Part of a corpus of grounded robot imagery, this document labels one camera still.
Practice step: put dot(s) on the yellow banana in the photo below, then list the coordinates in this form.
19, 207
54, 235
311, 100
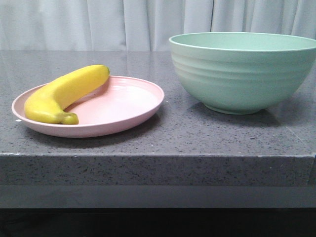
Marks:
48, 103

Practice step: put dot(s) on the pink plate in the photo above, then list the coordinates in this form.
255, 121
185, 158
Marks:
120, 104

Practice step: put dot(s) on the green bowl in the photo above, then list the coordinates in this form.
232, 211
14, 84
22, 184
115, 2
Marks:
241, 73

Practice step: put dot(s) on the white curtain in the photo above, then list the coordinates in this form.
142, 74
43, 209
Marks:
142, 25

